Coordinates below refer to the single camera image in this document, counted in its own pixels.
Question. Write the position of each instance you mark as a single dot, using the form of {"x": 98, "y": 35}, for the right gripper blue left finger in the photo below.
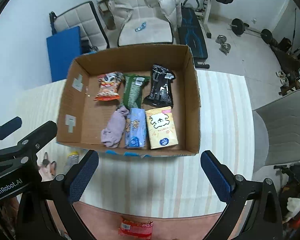
{"x": 80, "y": 174}

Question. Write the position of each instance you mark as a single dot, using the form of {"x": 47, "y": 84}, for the blue tissue pack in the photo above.
{"x": 135, "y": 133}

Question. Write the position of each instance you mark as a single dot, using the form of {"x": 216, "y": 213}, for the lavender cloth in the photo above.
{"x": 112, "y": 134}

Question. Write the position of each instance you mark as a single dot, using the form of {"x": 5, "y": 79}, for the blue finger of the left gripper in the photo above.
{"x": 30, "y": 145}
{"x": 10, "y": 127}

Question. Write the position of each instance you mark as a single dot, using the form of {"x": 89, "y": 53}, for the yellow tissue pack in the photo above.
{"x": 161, "y": 127}

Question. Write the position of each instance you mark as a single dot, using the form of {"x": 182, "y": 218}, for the black snack packet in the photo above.
{"x": 161, "y": 92}

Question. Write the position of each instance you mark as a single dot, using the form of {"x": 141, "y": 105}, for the white goose plush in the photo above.
{"x": 293, "y": 207}

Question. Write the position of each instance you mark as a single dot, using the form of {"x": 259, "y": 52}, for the white padded folding chair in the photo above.
{"x": 84, "y": 16}

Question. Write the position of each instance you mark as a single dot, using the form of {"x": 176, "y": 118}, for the grey shell chair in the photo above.
{"x": 277, "y": 132}

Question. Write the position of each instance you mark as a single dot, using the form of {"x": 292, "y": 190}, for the red snack packet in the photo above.
{"x": 140, "y": 230}

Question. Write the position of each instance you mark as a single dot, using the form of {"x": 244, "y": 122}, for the blue gym mat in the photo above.
{"x": 62, "y": 48}

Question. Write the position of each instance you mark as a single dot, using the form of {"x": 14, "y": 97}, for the small blue item on seat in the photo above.
{"x": 141, "y": 27}

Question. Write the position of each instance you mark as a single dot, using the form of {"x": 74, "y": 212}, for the chrome dumbbell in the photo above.
{"x": 221, "y": 39}

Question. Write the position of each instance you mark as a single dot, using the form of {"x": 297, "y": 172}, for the barbell on floor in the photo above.
{"x": 238, "y": 27}

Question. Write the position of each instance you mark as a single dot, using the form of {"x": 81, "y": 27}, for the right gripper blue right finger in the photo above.
{"x": 220, "y": 177}

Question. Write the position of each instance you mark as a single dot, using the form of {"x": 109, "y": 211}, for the green snack packet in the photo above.
{"x": 132, "y": 96}

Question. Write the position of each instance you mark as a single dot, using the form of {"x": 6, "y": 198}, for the orange snack packet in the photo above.
{"x": 108, "y": 86}

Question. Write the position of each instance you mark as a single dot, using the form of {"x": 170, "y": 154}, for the open cardboard box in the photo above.
{"x": 81, "y": 119}

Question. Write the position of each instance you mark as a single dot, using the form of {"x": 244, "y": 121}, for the beige chair with jacket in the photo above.
{"x": 146, "y": 21}

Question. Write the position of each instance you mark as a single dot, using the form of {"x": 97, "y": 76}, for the black weight bench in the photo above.
{"x": 190, "y": 34}

